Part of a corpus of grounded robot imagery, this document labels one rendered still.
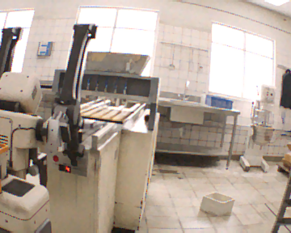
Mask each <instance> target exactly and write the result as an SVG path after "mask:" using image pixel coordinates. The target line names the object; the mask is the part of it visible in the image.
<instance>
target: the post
mask: <svg viewBox="0 0 291 233"><path fill-rule="evenodd" d="M290 178H291V170H290V173H289V178H288V182H287V185H286V189H285V194H284V196H283V198H282V201H281V204H280V208H279V211H278V214H277V216H276V220H277V218H278V217H284V215H285V211H286V208H287V207H283V206H282V203H283V201H284V199H285V198H288V199H289V198H290V195H291V187H289V186H288V184H289V179H290ZM276 220H275V222H274V225H273V227H272V231H271V233H277V232H278V230H279V228H280V226H278V225H276Z"/></svg>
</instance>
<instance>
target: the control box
mask: <svg viewBox="0 0 291 233"><path fill-rule="evenodd" d="M90 149H91V148H88V147H85V149H84V151H83V153H84V155H83V157H79V156H78V155H77V159H76V162H77V166H73V165H72V163H71V160H70V158H69V157H68V156H67V155H66V154H63V152H62V151H59V152H52V151H51V150H46V146H45V144H44V151H45V154H46V155H47V167H49V168H53V169H54V170H58V171H61V170H62V168H60V165H62V167H63V172H67V171H69V172H67V173H71V174H75V175H76V176H85V177H89V169H90V166H89V162H90ZM55 155H56V156H57V157H58V161H57V162H54V161H53V157H54V156H55ZM66 167H69V168H70V169H69V170H67V171H66Z"/></svg>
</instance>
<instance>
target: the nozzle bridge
mask: <svg viewBox="0 0 291 233"><path fill-rule="evenodd" d="M65 71H66V69H64V70H61V69H57V70H55V72H54V78H53V86H52V92H56V95H55V97H58V96H59V95H60V94H61V91H62V88H63V85H64V80H65ZM100 75H101V76H100ZM109 75H110V77H109V78H108V76H109ZM99 76H100V77H99ZM98 77H99V80H98V82H99V91H95V86H96V82H97V79H98ZM118 77H119V79H118ZM89 78H90V79H89ZM107 78H108V92H104V88H105V83H106V80H107ZM127 78H128V81H127V92H126V95H124V94H123V93H124V92H123V91H124V84H125V82H126V79H127ZM88 79H89V80H90V84H91V86H90V90H89V91H88V90H87V89H86V85H87V83H88ZM117 79H118V81H116V80H117ZM161 79H162V78H160V77H154V76H147V75H134V74H122V73H116V72H113V73H109V72H103V71H99V72H98V71H92V70H88V71H86V70H84V71H83V77H82V87H81V91H80V94H84V95H93V96H99V97H100V96H106V97H111V98H117V99H124V100H136V101H142V102H149V103H150V115H149V122H148V130H154V127H155V120H156V113H157V106H158V98H159V92H160V86H161ZM116 83H117V91H116V93H113V89H114V86H115V84H116Z"/></svg>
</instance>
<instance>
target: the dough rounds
mask: <svg viewBox="0 0 291 233"><path fill-rule="evenodd" d="M81 114H82V116H84V117H94V118H100V119H105V120H112V121H123V123H124V122H125V121H126V120H127V119H129V118H130V117H131V116H132V113H131V111H129V110H124V111H123V112H122V110H121V109H116V110H114V108H106V109H105V107H98V108H97V106H90V105H83V106H82V107H81Z"/></svg>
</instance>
